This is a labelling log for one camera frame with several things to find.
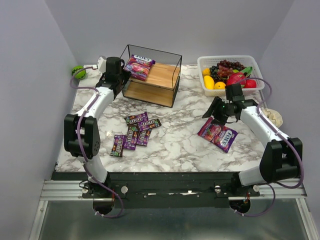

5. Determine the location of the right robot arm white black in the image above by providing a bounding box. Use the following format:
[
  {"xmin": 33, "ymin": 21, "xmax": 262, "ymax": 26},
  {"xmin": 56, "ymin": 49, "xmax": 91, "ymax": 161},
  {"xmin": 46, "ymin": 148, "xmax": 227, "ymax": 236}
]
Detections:
[{"xmin": 203, "ymin": 83, "xmax": 304, "ymax": 188}]

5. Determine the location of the green ball toy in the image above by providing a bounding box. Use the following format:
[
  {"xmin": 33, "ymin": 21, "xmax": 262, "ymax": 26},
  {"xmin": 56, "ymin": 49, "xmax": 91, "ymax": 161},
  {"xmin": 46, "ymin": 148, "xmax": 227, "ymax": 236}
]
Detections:
[{"xmin": 71, "ymin": 65, "xmax": 87, "ymax": 80}]

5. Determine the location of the yellow mango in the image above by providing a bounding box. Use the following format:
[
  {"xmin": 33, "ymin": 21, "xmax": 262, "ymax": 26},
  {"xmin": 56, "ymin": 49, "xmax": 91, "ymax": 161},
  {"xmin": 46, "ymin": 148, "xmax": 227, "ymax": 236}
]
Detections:
[{"xmin": 203, "ymin": 75, "xmax": 215, "ymax": 90}]

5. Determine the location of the yellow small fruit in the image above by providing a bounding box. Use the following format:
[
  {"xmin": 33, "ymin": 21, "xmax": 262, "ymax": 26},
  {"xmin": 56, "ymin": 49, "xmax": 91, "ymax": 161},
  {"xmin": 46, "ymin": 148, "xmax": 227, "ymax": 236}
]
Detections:
[{"xmin": 202, "ymin": 68, "xmax": 211, "ymax": 76}]

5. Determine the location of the purple m&m's bag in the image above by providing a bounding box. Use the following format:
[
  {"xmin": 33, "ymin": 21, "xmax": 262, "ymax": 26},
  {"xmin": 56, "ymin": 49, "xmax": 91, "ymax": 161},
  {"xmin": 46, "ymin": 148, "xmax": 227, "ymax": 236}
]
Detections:
[
  {"xmin": 124, "ymin": 124, "xmax": 139, "ymax": 151},
  {"xmin": 124, "ymin": 111, "xmax": 149, "ymax": 125},
  {"xmin": 109, "ymin": 134, "xmax": 127, "ymax": 158},
  {"xmin": 137, "ymin": 118, "xmax": 162, "ymax": 131},
  {"xmin": 136, "ymin": 128, "xmax": 152, "ymax": 147}
]

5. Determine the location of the white plastic fruit basket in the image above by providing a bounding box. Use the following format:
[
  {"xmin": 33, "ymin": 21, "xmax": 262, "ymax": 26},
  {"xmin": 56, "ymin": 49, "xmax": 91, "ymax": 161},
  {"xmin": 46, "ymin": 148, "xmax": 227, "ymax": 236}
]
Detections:
[{"xmin": 197, "ymin": 55, "xmax": 265, "ymax": 97}]

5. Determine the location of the red apple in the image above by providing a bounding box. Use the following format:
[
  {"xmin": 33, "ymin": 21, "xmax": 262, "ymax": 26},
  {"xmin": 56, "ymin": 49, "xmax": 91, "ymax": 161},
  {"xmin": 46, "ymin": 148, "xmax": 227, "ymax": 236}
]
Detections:
[{"xmin": 244, "ymin": 79, "xmax": 257, "ymax": 89}]

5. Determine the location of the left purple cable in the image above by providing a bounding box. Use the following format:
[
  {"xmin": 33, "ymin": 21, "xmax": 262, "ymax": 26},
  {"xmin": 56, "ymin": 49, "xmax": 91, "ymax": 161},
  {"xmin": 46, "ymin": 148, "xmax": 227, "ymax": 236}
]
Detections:
[{"xmin": 69, "ymin": 66, "xmax": 125, "ymax": 219}]

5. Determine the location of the black mounting base plate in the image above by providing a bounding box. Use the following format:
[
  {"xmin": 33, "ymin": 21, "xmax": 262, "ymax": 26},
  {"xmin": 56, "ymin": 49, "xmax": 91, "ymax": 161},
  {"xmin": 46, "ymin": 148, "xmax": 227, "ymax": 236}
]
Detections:
[{"xmin": 82, "ymin": 172, "xmax": 260, "ymax": 209}]

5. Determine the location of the red dragon fruit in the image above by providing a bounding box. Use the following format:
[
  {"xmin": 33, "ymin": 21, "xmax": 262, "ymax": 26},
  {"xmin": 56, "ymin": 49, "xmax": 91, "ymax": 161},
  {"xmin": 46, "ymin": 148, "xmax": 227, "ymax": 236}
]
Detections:
[{"xmin": 226, "ymin": 72, "xmax": 246, "ymax": 88}]

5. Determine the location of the orange fruit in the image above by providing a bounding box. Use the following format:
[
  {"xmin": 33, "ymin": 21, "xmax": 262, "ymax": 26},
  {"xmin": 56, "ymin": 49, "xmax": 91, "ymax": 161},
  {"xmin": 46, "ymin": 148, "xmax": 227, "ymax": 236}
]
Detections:
[{"xmin": 214, "ymin": 81, "xmax": 226, "ymax": 90}]

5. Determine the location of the aluminium rail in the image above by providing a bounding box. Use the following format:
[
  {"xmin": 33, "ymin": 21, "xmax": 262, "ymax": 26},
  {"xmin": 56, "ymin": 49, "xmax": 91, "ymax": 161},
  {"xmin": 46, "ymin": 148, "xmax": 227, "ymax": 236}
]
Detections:
[{"xmin": 40, "ymin": 179, "xmax": 307, "ymax": 201}]

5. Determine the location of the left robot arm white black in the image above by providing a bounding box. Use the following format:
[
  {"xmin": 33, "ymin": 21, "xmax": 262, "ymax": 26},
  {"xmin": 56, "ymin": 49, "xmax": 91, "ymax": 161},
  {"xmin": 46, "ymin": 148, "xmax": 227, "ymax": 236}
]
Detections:
[{"xmin": 63, "ymin": 56, "xmax": 131, "ymax": 188}]

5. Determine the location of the purple Fox's candy bag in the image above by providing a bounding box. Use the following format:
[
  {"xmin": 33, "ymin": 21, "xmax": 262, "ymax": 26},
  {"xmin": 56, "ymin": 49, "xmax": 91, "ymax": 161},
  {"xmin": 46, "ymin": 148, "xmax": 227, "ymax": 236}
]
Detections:
[
  {"xmin": 124, "ymin": 54, "xmax": 156, "ymax": 82},
  {"xmin": 197, "ymin": 117, "xmax": 238, "ymax": 153}
]

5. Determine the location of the black wire wooden shelf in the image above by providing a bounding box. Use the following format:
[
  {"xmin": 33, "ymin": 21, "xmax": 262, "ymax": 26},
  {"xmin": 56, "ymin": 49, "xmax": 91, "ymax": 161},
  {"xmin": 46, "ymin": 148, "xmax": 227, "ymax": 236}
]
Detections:
[{"xmin": 120, "ymin": 44, "xmax": 183, "ymax": 108}]

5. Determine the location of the dark grape bunch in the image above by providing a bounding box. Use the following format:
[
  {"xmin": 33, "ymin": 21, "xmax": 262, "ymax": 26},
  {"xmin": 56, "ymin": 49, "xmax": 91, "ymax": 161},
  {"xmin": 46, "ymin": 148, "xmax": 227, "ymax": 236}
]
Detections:
[{"xmin": 209, "ymin": 59, "xmax": 245, "ymax": 82}]

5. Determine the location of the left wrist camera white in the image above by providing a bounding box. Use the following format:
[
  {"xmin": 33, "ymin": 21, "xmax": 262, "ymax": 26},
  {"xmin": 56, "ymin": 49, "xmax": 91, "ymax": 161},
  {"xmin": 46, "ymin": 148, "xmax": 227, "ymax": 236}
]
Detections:
[{"xmin": 92, "ymin": 55, "xmax": 107, "ymax": 74}]

